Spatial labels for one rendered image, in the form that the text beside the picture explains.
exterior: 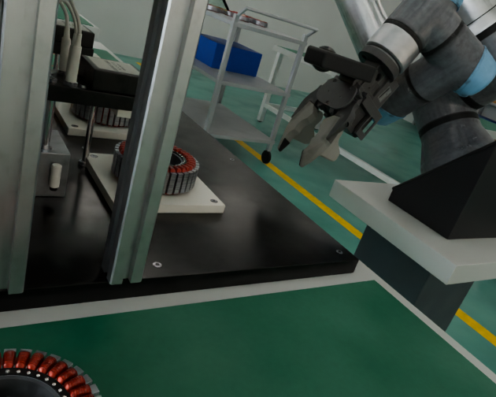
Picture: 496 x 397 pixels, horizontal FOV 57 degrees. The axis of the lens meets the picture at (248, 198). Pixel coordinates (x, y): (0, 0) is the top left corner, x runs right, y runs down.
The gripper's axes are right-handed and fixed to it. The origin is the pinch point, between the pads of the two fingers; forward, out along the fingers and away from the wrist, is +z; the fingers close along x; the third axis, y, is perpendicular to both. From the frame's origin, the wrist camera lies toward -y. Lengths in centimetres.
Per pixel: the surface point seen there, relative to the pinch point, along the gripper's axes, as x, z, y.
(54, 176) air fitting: -4.8, 21.5, -28.9
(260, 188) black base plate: 0.5, 7.9, 1.0
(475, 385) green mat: -39.3, 8.7, 3.6
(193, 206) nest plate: -7.5, 15.2, -13.6
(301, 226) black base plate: -11.2, 8.2, 0.5
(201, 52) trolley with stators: 262, -39, 114
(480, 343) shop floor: 12, -4, 175
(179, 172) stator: -5.1, 13.1, -17.0
